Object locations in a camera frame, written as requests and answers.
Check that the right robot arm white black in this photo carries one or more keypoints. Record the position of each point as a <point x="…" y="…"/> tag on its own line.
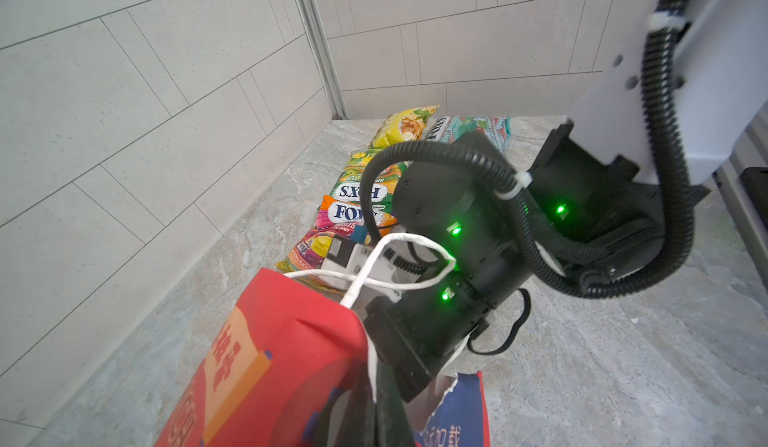
<point x="605" y="210"/>

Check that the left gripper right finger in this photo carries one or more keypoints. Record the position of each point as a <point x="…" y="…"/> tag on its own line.
<point x="392" y="428"/>

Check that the red paper gift bag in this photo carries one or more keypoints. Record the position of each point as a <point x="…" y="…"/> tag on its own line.
<point x="285" y="351"/>

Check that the yellow snack packet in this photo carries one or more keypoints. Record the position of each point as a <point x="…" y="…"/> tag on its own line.
<point x="404" y="126"/>

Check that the left corner aluminium post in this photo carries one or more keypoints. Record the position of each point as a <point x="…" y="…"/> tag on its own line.
<point x="318" y="43"/>

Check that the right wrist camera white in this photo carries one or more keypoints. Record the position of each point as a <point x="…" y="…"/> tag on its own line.
<point x="348" y="257"/>

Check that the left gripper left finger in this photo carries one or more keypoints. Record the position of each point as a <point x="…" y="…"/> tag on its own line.
<point x="347" y="420"/>

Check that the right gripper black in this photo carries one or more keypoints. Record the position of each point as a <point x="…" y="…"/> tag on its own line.
<point x="417" y="335"/>

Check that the orange Fox's candy packet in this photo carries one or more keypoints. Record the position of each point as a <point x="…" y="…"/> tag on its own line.
<point x="334" y="218"/>

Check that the teal Fox's candy packet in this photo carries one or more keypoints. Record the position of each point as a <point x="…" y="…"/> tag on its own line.
<point x="448" y="129"/>

